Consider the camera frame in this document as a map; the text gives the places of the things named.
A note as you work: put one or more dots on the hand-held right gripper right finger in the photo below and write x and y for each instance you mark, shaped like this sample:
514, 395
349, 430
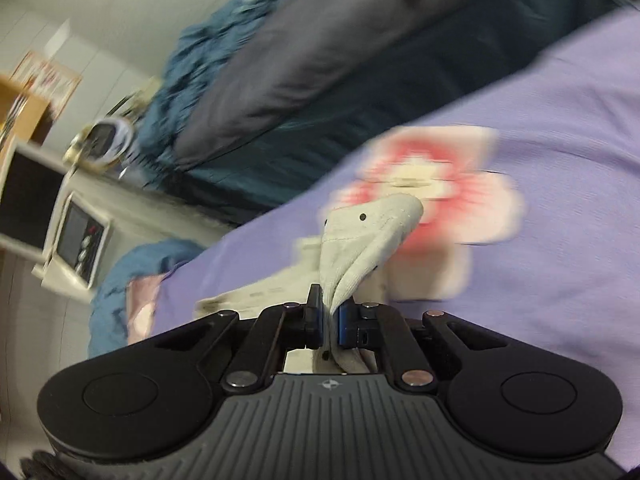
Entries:
345, 327

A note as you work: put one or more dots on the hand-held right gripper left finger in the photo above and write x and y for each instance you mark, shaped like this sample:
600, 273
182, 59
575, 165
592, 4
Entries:
314, 320

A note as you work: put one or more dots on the light grey polka dot pants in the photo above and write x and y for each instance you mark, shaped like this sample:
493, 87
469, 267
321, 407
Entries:
370, 240

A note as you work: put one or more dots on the white appliance with panel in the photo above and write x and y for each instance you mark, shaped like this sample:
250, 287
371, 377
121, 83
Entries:
75, 240

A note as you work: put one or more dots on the dark grey pillow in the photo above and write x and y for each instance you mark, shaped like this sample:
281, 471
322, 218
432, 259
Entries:
325, 60

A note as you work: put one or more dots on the purple floral bedsheet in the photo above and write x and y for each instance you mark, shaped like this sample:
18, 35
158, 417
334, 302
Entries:
550, 135

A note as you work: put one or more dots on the teal fuzzy blanket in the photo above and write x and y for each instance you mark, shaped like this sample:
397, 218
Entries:
200, 60

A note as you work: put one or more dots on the wooden shelf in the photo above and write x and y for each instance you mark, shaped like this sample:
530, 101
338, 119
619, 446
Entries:
30, 110

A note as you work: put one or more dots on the framed wall picture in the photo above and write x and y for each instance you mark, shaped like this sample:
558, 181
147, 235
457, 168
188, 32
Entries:
50, 80

